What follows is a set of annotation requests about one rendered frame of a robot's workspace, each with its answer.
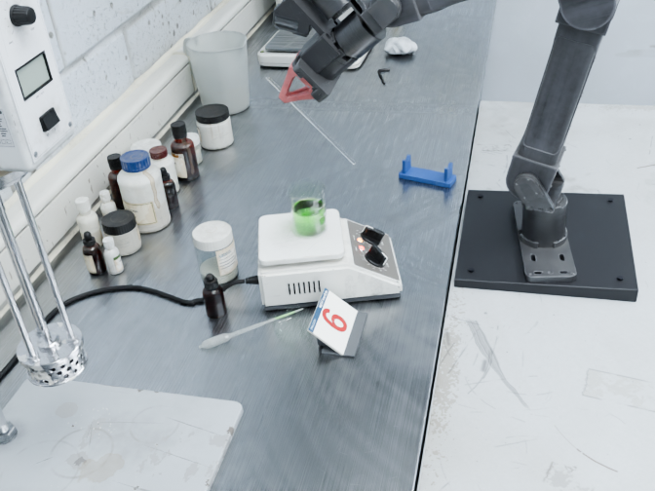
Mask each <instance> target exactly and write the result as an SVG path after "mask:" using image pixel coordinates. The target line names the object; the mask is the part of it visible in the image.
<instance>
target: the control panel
mask: <svg viewBox="0 0 655 491"><path fill-rule="evenodd" d="M347 224H348V230H349V236H350V242H351V248H352V253H353V259H354V264H355V265H357V266H359V267H362V268H365V269H368V270H370V271H372V272H375V273H378V274H381V275H383V276H386V277H389V278H392V279H395V280H397V281H399V280H400V279H399V275H398V271H397V267H396V263H395V258H394V254H393V250H392V247H391V243H390V239H389V236H388V235H384V237H383V239H382V240H381V241H380V244H379V245H378V247H379V248H380V249H381V250H382V251H383V252H384V253H385V254H386V255H387V257H388V259H387V261H386V263H385V266H384V267H382V268H378V267H375V266H373V265H371V264H370V263H369V262H368V261H367V260H366V258H365V255H366V253H367V252H368V251H369V250H370V248H371V246H372V245H371V244H369V243H367V242H366V241H365V240H364V239H363V238H362V236H361V233H362V231H363V230H364V228H365V226H363V225H360V224H357V223H355V222H352V221H349V220H347ZM358 239H362V240H363V241H362V242H359V241H358ZM359 246H363V247H364V249H360V248H359Z"/></svg>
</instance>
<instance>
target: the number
mask: <svg viewBox="0 0 655 491"><path fill-rule="evenodd" d="M353 312H354V310H353V309H352V308H351V307H349V306H348V305H346V304H345V303H344V302H342V301H341V300H340V299H338V298H337V297H336V296H334V295H333V294H331V293H330V292H328V295H327V299H326V302H325V304H324V307H323V309H322V311H321V314H320V316H319V319H318V321H317V324H316V327H315V329H314V332H315V333H317V334H318V335H320V336H321V337H322V338H324V339H325V340H327V341H328V342H329V343H330V344H331V345H333V346H334V347H335V348H337V349H338V350H341V347H342V344H343V341H344V338H345V335H346V332H347V329H348V326H349V323H350V320H351V318H352V315H353Z"/></svg>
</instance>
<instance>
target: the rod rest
mask: <svg viewBox="0 0 655 491"><path fill-rule="evenodd" d="M452 167H453V163H449V164H448V167H447V168H444V172H439V171H434V170H425V169H421V168H415V167H412V166H411V155H407V156H406V159H405V160H403V169H402V170H401V171H400V172H399V178H401V179H406V180H410V181H415V182H420V183H425V184H430V185H435V186H440V187H444V188H450V187H451V186H452V185H453V184H454V182H455V181H456V175H455V174H452Z"/></svg>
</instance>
